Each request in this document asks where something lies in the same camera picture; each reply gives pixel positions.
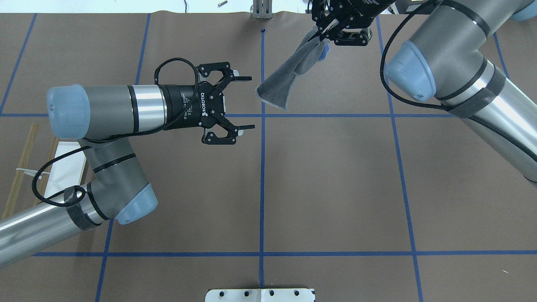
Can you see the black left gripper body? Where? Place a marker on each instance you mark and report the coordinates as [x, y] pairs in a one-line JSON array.
[[181, 106]]

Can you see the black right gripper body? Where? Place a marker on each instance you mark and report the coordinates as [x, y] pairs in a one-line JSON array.
[[364, 9]]

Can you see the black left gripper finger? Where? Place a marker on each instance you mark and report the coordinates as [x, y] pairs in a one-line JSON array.
[[233, 130], [229, 76]]

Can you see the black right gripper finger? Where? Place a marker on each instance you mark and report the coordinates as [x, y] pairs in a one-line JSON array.
[[323, 23], [340, 24]]

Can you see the grey and blue towel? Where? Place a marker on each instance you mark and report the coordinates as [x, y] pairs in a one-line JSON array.
[[275, 90]]

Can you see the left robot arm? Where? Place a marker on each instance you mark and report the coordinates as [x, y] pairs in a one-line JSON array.
[[102, 119]]

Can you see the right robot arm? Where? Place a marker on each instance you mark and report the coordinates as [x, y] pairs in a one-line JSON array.
[[433, 60]]

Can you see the aluminium bracket at table edge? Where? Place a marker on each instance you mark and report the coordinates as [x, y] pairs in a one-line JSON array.
[[262, 9]]

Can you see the white camera mast with base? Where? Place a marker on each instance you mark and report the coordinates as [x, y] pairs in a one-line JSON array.
[[261, 295]]

